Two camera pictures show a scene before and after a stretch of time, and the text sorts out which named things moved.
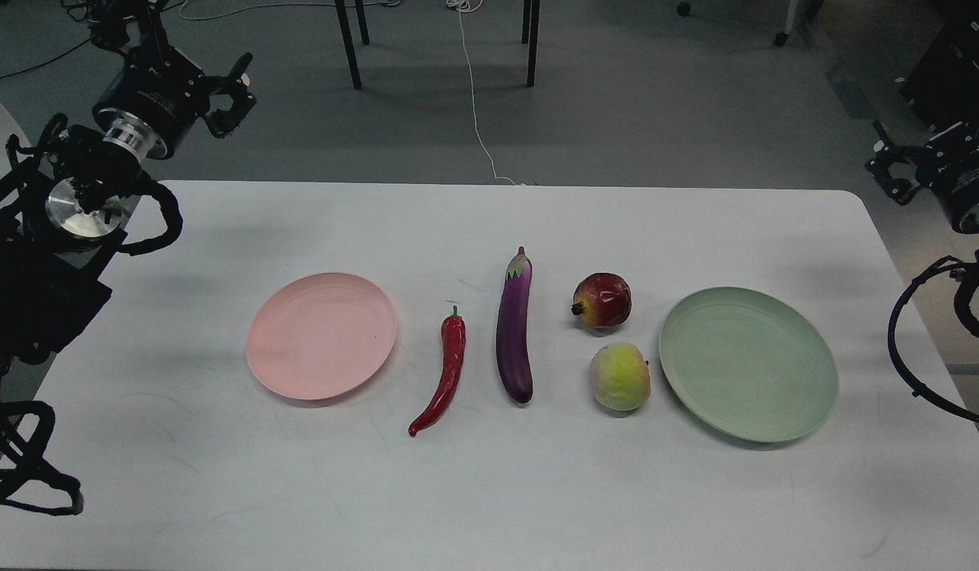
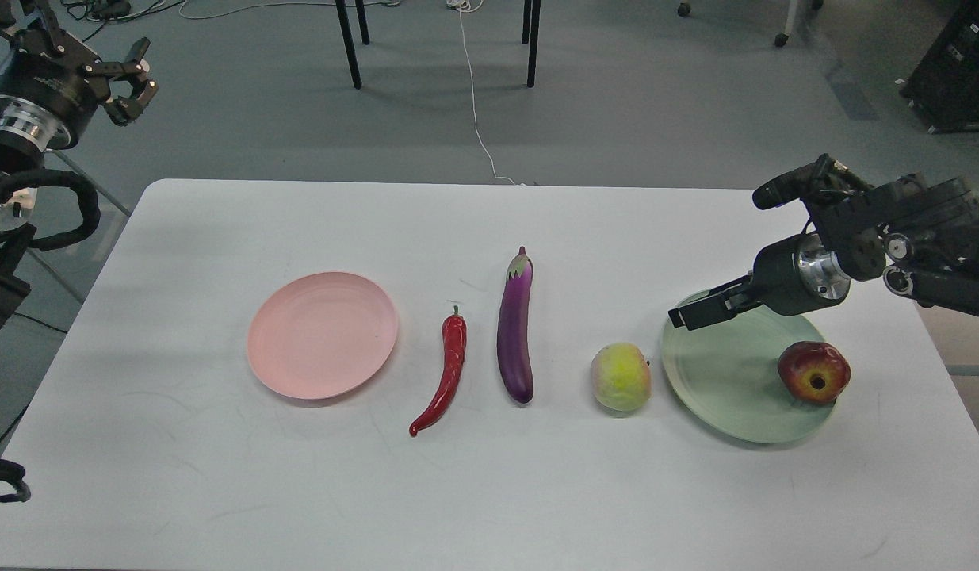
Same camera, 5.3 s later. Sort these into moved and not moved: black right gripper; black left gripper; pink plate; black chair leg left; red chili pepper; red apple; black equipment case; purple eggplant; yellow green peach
Moved: red apple; black left gripper; black right gripper
Not moved: purple eggplant; black equipment case; black chair leg left; pink plate; yellow green peach; red chili pepper
